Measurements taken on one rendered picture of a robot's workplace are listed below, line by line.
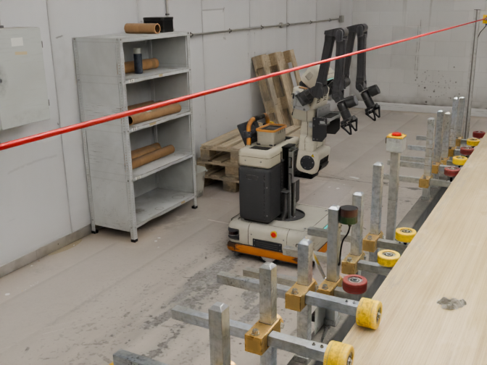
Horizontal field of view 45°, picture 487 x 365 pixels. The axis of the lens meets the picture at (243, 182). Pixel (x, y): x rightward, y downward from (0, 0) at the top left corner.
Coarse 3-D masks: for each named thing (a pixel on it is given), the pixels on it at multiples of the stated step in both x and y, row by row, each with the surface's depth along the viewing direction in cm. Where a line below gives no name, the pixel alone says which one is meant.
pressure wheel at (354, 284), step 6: (348, 276) 198; (354, 276) 198; (360, 276) 197; (348, 282) 193; (354, 282) 193; (360, 282) 193; (366, 282) 193; (348, 288) 193; (354, 288) 192; (360, 288) 192; (366, 288) 194
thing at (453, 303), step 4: (440, 300) 180; (444, 300) 179; (448, 300) 179; (452, 300) 179; (456, 300) 178; (460, 300) 180; (464, 300) 179; (444, 304) 178; (448, 304) 177; (452, 304) 177; (456, 304) 178; (460, 304) 178; (464, 304) 179; (444, 308) 177; (448, 308) 176; (452, 308) 176; (456, 308) 177
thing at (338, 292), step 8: (248, 272) 214; (256, 272) 212; (280, 280) 208; (288, 280) 206; (296, 280) 205; (336, 288) 199; (336, 296) 199; (344, 296) 197; (352, 296) 195; (360, 296) 196
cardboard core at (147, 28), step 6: (126, 24) 475; (132, 24) 472; (138, 24) 469; (144, 24) 466; (150, 24) 464; (156, 24) 462; (126, 30) 475; (132, 30) 472; (138, 30) 469; (144, 30) 466; (150, 30) 464; (156, 30) 468
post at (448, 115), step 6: (450, 114) 362; (444, 120) 365; (450, 120) 364; (444, 126) 366; (450, 126) 367; (444, 132) 367; (444, 138) 368; (444, 144) 369; (444, 150) 370; (444, 156) 371
